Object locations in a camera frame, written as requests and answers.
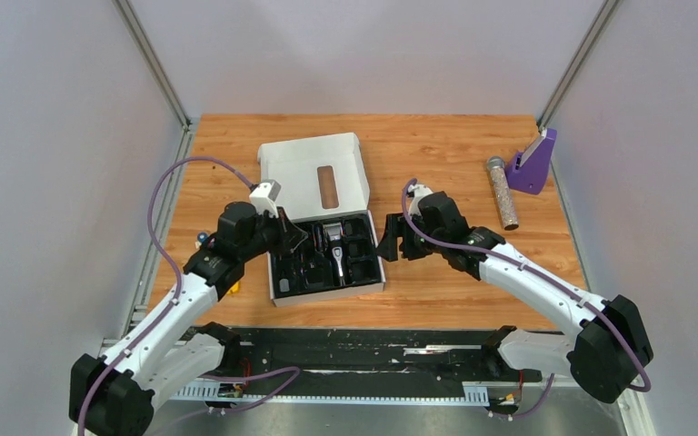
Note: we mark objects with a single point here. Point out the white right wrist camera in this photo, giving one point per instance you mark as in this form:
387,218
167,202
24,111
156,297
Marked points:
416,192

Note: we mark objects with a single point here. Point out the glittery silver cylinder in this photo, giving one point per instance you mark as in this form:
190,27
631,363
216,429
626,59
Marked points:
502,193

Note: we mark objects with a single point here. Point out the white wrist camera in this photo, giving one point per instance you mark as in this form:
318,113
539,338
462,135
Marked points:
263,197
416,192

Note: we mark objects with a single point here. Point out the black silver hair clipper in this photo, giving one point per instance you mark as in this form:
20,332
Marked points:
334,235

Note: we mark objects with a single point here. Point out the small clear oil bottle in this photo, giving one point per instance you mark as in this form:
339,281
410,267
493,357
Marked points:
284,285

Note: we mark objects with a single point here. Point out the red blue toy block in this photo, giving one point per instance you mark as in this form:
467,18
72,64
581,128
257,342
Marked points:
204,240

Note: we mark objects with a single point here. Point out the purple wedge stand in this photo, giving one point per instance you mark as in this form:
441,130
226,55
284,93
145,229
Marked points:
527,171

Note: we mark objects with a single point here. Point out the white box with black tray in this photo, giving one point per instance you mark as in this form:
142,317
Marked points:
323,181

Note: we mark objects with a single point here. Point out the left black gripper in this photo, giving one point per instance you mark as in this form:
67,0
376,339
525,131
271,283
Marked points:
289,234

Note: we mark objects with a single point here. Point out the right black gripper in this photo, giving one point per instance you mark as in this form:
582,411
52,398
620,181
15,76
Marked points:
396,225

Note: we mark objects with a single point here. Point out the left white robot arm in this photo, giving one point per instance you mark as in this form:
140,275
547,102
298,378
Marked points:
119,392

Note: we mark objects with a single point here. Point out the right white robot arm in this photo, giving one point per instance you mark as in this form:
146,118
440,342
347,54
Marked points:
602,343

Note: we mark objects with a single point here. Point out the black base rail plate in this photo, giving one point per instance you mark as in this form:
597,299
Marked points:
372,364

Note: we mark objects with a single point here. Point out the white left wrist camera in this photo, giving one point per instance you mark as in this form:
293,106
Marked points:
263,197

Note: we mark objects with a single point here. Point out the yellow plastic triangle toy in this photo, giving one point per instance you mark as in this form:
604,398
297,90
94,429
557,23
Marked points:
234,288

